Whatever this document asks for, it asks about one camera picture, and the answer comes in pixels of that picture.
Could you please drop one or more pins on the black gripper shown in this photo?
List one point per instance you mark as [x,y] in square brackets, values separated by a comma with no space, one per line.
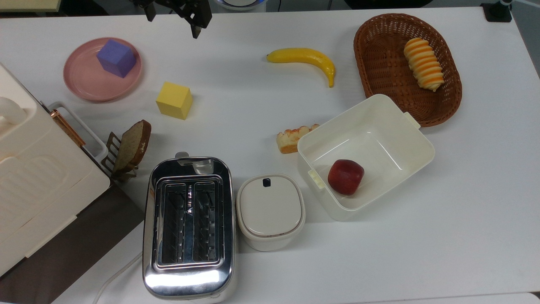
[192,10]

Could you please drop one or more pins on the yellow cube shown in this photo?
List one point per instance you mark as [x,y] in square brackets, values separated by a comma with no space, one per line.
[174,100]

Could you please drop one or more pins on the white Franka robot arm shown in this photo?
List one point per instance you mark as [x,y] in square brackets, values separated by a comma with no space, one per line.
[240,3]

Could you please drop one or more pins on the purple cube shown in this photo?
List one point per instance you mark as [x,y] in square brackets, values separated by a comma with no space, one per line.
[116,57]

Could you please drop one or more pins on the pink plate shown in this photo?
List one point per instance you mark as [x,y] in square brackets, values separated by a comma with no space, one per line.
[90,86]

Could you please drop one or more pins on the brown bread slice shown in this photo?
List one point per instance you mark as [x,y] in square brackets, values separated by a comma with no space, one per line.
[134,143]

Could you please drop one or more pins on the yellow banana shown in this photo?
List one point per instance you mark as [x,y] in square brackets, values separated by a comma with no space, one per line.
[308,57]

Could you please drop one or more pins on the copper strip latch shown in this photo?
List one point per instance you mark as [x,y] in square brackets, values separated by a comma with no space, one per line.
[67,126]

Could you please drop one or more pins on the beige desk board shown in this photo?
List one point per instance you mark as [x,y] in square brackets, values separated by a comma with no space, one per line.
[25,4]

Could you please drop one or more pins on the glazed pastry slice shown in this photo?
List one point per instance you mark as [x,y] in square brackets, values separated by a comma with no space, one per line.
[291,138]

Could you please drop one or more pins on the cream toy oven appliance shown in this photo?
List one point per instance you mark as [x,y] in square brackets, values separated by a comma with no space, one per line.
[38,181]

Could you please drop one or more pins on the white lidded container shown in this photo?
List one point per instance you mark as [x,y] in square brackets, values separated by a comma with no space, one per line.
[270,209]

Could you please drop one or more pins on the brown wicker basket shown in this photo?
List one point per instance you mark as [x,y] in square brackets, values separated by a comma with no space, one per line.
[386,67]

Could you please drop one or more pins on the dark brown appliance base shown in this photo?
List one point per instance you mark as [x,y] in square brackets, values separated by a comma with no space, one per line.
[84,236]

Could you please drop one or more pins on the red apple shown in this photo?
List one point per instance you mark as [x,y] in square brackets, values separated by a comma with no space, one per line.
[346,177]

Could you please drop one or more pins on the white plastic open box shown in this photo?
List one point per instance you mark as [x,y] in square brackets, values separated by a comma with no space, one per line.
[379,131]

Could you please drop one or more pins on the orange striped bread roll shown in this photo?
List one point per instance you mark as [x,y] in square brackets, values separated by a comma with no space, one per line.
[424,63]

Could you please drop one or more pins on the chrome two-slot toaster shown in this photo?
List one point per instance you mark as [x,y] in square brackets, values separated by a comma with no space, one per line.
[190,278]

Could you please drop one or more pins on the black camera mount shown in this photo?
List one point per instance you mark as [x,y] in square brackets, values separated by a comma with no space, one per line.
[497,12]

